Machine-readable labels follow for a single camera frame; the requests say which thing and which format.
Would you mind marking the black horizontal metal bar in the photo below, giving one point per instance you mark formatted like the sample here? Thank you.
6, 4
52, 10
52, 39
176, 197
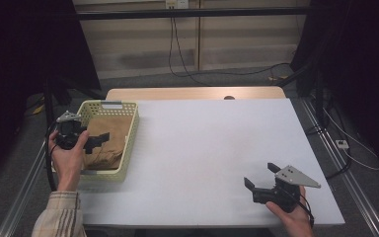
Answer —
190, 13

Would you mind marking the white table cover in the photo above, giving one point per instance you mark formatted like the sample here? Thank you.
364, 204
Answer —
194, 171

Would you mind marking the light wooden table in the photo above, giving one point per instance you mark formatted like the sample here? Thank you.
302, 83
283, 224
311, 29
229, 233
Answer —
184, 93

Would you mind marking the metal floor rail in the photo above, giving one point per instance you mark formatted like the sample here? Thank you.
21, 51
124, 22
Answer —
352, 184
19, 200

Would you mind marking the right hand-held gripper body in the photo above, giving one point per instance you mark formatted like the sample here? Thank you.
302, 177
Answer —
291, 177

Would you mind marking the person's left hand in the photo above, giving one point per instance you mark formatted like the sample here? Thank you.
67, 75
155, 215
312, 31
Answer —
66, 164

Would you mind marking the white power strip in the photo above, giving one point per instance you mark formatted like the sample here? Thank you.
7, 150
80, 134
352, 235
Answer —
342, 143

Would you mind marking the black metal stand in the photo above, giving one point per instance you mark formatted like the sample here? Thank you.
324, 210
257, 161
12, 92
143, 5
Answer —
319, 98
49, 102

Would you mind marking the brown pants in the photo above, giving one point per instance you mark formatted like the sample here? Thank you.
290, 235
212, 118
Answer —
112, 148

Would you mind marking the white wall socket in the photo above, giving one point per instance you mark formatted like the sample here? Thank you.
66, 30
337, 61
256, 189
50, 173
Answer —
177, 3

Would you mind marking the pale yellow plastic basket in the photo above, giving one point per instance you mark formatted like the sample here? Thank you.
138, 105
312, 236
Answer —
130, 144

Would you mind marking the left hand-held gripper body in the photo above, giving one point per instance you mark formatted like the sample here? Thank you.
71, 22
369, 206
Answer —
68, 131

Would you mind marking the black curtain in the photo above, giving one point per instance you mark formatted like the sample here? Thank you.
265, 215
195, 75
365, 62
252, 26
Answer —
362, 65
23, 65

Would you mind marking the person's right hand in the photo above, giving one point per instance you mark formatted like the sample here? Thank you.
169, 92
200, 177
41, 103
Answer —
294, 223

